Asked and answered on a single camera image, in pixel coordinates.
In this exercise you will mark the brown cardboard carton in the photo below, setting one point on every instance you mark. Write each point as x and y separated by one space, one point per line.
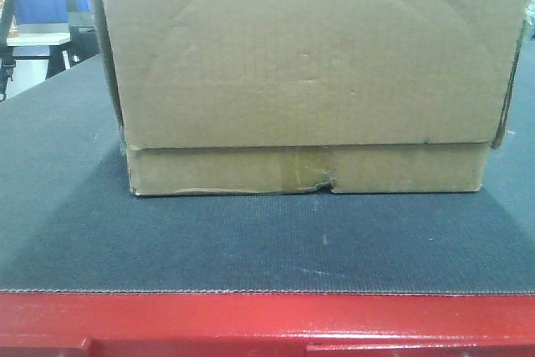
294 96

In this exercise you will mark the dark grey conveyor belt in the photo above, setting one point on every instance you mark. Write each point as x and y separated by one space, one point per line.
69 223

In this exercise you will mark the black tripod stand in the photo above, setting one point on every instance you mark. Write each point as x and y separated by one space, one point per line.
8 63

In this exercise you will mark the red conveyor frame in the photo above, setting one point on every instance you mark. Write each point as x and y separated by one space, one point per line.
254 324

